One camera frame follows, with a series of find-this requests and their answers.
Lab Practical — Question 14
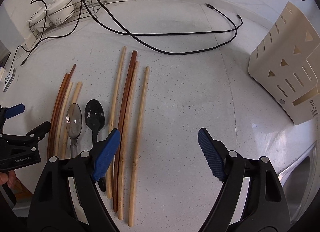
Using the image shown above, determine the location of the pale wooden chopstick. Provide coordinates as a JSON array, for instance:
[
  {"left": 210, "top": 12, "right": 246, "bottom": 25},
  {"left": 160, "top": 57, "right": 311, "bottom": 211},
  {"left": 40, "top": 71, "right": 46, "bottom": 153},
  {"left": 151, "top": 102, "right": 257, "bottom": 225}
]
[{"left": 53, "top": 81, "right": 74, "bottom": 159}]

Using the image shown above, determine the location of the light wooden chopstick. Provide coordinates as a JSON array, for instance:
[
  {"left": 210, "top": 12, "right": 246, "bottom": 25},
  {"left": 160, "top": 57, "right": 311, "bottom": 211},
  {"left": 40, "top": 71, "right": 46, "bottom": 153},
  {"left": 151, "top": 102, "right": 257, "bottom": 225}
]
[{"left": 117, "top": 61, "right": 139, "bottom": 220}]

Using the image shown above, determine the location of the light bamboo chopstick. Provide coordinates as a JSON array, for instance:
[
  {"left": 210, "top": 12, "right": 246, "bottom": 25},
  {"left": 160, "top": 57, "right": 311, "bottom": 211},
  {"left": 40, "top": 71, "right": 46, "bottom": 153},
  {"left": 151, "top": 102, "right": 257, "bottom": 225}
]
[
  {"left": 106, "top": 46, "right": 126, "bottom": 199},
  {"left": 128, "top": 66, "right": 150, "bottom": 227}
]

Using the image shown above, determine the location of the brown wooden chopstick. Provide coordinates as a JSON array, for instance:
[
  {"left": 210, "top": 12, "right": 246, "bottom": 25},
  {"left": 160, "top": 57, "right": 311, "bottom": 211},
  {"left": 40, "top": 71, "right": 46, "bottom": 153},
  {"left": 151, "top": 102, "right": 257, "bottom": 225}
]
[{"left": 47, "top": 73, "right": 69, "bottom": 159}]

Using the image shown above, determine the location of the pale bamboo chopstick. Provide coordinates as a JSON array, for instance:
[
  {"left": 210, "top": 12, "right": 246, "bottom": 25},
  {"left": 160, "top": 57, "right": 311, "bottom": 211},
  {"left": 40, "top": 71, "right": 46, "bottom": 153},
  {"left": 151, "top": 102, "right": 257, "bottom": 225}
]
[{"left": 60, "top": 81, "right": 82, "bottom": 159}]

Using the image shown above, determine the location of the reddish brown chopstick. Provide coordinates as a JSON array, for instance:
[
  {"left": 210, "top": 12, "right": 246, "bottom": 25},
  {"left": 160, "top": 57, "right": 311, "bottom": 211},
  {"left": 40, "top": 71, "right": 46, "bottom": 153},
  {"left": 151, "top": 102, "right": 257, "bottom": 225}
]
[{"left": 53, "top": 64, "right": 76, "bottom": 153}]

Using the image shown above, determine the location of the dark red wooden chopstick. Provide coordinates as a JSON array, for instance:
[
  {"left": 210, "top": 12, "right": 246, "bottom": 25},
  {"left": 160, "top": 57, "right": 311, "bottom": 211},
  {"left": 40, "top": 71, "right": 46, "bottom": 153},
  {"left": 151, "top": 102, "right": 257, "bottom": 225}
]
[{"left": 113, "top": 50, "right": 138, "bottom": 212}]

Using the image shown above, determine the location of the person left hand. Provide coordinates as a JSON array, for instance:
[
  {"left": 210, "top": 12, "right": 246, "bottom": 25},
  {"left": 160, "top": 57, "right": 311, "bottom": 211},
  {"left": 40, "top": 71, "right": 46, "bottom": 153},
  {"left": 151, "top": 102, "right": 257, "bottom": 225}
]
[{"left": 0, "top": 170, "right": 16, "bottom": 189}]

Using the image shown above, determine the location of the grey translucent spoon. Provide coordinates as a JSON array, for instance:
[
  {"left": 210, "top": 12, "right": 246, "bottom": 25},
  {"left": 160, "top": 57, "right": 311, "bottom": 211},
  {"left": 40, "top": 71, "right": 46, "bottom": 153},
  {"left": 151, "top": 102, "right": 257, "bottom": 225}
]
[{"left": 66, "top": 103, "right": 82, "bottom": 158}]

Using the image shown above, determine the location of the black spoon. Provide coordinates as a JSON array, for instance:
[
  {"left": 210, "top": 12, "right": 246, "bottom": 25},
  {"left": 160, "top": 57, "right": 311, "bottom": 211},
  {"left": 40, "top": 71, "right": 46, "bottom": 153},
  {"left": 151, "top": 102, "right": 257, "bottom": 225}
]
[{"left": 84, "top": 99, "right": 107, "bottom": 193}]

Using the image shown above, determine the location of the stainless steel double sink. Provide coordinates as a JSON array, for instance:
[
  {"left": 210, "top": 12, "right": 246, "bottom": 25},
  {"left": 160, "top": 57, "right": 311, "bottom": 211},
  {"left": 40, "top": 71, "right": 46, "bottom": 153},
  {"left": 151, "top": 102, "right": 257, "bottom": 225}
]
[{"left": 278, "top": 142, "right": 319, "bottom": 225}]

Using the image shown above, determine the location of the white ceramic pot near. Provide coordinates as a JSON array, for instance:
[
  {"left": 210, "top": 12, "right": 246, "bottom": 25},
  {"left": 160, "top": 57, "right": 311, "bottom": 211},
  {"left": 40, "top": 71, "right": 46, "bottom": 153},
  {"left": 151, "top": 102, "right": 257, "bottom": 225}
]
[{"left": 27, "top": 7, "right": 53, "bottom": 33}]

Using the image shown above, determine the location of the white ceramic pot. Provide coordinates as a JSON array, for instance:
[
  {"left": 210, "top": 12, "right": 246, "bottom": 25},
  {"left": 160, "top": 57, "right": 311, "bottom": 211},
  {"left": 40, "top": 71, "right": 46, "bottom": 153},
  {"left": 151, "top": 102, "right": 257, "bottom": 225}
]
[
  {"left": 47, "top": 0, "right": 74, "bottom": 26},
  {"left": 27, "top": 7, "right": 53, "bottom": 33}
]

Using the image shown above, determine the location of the cream utensil holder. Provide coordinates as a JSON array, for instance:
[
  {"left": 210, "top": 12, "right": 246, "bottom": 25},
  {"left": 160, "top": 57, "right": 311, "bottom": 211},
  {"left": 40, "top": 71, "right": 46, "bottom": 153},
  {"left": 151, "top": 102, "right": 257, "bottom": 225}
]
[{"left": 248, "top": 2, "right": 319, "bottom": 125}]

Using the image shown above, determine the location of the white ceramic pot far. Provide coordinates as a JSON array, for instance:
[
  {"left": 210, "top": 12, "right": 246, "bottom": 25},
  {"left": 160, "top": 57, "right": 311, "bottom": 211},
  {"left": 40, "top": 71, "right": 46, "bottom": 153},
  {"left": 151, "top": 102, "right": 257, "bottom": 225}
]
[{"left": 47, "top": 0, "right": 74, "bottom": 26}]

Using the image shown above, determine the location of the wire dish rack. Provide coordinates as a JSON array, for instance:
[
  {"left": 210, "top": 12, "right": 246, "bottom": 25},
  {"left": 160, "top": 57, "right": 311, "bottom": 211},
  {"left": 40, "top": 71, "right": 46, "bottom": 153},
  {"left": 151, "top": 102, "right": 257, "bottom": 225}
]
[{"left": 27, "top": 0, "right": 108, "bottom": 38}]

